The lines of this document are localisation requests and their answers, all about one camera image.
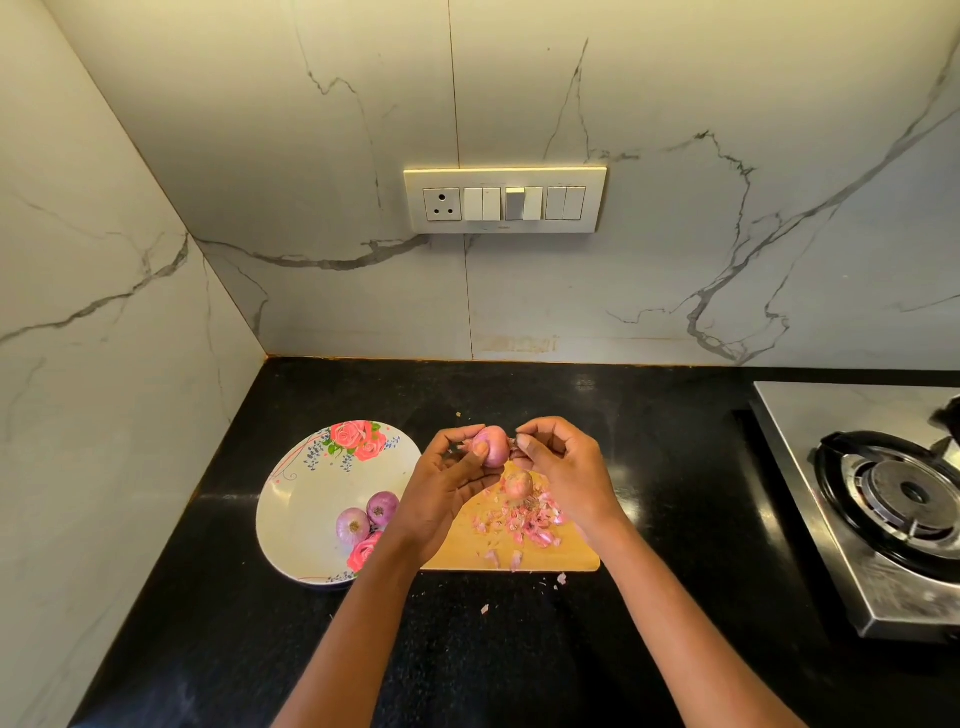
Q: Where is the person's right hand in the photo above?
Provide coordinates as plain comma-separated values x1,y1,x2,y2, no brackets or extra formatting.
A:
514,415,638,554

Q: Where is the white wall switch panel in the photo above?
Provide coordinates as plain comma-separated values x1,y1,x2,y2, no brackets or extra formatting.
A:
402,165,609,236

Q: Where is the person's left forearm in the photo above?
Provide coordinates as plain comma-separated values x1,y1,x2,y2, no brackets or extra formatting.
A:
273,546,437,728

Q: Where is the person's right forearm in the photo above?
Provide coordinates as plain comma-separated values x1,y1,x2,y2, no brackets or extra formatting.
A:
591,525,809,728

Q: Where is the stainless steel gas stove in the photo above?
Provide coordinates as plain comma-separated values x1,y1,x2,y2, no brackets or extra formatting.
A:
750,379,960,644

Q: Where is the black stove burner grate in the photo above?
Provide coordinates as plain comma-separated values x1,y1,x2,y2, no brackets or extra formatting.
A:
814,430,960,584
933,394,960,452

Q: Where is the wooden cutting board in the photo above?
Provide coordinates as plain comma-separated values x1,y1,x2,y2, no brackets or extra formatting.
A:
420,457,602,575

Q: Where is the person's left hand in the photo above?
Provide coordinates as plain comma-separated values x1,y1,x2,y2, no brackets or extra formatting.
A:
379,424,506,572

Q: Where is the pile of onion peels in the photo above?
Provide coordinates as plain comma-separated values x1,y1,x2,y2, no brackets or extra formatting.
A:
474,487,569,614

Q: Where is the black stone countertop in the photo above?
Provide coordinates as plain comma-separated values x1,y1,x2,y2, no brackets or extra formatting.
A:
67,357,960,728

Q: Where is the white floral plate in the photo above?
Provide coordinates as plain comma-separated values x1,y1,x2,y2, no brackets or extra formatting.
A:
255,420,423,587

